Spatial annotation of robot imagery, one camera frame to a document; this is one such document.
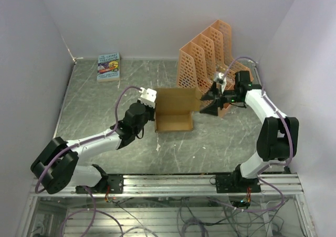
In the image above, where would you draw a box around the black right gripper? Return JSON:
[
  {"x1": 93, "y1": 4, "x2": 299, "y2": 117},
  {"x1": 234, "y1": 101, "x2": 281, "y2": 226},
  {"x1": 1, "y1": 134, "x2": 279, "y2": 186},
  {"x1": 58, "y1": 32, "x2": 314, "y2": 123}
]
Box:
[{"x1": 200, "y1": 82, "x2": 243, "y2": 116}]

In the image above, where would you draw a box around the brown cardboard box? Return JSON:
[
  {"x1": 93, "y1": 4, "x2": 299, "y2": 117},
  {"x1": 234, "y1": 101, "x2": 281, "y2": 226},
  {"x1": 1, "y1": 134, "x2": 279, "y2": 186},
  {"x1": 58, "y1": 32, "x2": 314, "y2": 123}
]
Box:
[{"x1": 155, "y1": 88, "x2": 202, "y2": 133}]

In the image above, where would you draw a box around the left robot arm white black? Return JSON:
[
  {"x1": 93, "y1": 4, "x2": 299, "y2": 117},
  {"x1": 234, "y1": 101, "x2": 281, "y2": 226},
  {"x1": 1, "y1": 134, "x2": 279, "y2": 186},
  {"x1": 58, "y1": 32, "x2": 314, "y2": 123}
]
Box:
[{"x1": 30, "y1": 101, "x2": 155, "y2": 195}]

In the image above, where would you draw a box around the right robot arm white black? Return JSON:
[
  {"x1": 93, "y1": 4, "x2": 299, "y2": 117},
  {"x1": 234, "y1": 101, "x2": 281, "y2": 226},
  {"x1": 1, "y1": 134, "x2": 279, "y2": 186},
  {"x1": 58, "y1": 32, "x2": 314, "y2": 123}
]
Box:
[{"x1": 200, "y1": 70, "x2": 299, "y2": 193}]

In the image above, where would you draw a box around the peach plastic file organizer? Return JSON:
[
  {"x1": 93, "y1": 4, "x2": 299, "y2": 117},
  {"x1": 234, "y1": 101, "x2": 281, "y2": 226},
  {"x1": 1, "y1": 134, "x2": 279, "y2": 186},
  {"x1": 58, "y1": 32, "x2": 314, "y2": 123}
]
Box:
[{"x1": 176, "y1": 19, "x2": 255, "y2": 119}]

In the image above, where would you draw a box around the blue paperback book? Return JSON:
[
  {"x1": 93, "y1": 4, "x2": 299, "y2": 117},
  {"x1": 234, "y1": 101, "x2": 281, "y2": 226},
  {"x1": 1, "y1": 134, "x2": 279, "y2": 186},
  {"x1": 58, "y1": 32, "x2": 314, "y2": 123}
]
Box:
[{"x1": 97, "y1": 52, "x2": 120, "y2": 82}]

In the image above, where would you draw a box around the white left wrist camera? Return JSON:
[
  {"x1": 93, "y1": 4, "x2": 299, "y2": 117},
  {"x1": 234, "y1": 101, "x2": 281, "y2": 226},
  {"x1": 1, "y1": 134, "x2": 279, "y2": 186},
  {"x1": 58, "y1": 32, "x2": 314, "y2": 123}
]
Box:
[{"x1": 138, "y1": 88, "x2": 157, "y2": 108}]

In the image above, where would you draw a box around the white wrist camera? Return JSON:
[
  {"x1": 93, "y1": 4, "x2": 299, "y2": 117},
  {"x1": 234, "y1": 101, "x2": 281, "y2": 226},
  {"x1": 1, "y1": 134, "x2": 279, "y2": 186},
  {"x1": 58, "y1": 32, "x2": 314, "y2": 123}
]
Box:
[
  {"x1": 138, "y1": 88, "x2": 157, "y2": 108},
  {"x1": 213, "y1": 72, "x2": 227, "y2": 88}
]

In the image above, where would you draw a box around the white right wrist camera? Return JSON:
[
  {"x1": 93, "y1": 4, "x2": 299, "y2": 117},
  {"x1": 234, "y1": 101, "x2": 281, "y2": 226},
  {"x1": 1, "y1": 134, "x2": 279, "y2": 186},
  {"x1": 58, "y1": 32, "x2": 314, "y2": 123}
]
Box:
[{"x1": 213, "y1": 72, "x2": 227, "y2": 88}]

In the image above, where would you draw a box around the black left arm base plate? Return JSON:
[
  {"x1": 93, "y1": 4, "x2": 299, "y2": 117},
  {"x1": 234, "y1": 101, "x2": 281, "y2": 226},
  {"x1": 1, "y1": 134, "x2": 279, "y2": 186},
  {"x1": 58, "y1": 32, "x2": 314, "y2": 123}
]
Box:
[{"x1": 89, "y1": 174, "x2": 124, "y2": 194}]

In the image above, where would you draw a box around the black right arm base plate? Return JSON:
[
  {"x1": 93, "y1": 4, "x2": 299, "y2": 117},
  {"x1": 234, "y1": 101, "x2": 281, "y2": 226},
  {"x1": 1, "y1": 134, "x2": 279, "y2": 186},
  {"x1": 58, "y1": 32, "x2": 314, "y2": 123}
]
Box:
[{"x1": 209, "y1": 171, "x2": 261, "y2": 193}]

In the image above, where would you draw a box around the aluminium mounting rail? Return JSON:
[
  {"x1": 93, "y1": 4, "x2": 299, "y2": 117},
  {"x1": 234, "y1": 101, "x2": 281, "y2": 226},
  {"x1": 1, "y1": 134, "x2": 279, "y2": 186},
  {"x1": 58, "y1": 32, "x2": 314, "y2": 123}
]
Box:
[{"x1": 29, "y1": 173, "x2": 305, "y2": 196}]

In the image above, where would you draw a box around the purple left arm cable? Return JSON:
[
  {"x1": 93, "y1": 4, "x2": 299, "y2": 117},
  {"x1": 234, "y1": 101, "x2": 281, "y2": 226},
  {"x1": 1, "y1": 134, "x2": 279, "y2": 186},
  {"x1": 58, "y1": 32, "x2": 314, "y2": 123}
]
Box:
[{"x1": 34, "y1": 86, "x2": 142, "y2": 237}]

